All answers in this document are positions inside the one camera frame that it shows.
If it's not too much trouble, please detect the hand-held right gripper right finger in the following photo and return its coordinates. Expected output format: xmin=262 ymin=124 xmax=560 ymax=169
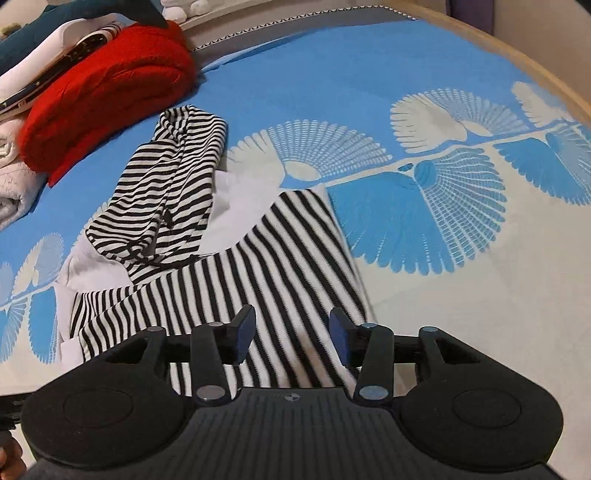
xmin=329 ymin=307 xmax=482 ymax=408

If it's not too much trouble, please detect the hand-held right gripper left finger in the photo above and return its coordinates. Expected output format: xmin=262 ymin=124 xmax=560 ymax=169
xmin=115 ymin=305 xmax=257 ymax=408

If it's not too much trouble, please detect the black white striped shirt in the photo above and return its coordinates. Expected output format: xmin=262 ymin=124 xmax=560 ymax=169
xmin=58 ymin=105 xmax=380 ymax=389

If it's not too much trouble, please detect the blue white printed blanket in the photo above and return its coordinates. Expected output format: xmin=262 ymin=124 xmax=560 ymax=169
xmin=0 ymin=18 xmax=591 ymax=398

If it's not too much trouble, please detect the red knit sweater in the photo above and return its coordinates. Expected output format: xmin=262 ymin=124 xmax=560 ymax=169
xmin=20 ymin=21 xmax=197 ymax=188

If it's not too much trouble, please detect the off-white folded knit garment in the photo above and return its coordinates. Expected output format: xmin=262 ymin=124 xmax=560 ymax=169
xmin=0 ymin=114 xmax=52 ymax=232

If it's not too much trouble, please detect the grey mattress edge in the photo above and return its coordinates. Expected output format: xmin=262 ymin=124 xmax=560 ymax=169
xmin=178 ymin=4 xmax=420 ymax=71

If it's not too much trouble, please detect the white plush toy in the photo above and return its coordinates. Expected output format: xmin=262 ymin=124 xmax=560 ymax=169
xmin=159 ymin=0 xmax=214 ymax=22

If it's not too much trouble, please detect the purple object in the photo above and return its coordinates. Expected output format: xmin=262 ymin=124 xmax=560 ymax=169
xmin=450 ymin=0 xmax=498 ymax=37

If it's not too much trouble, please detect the dark teal cloth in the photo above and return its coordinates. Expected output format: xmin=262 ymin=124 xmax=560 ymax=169
xmin=0 ymin=0 xmax=168 ymax=77

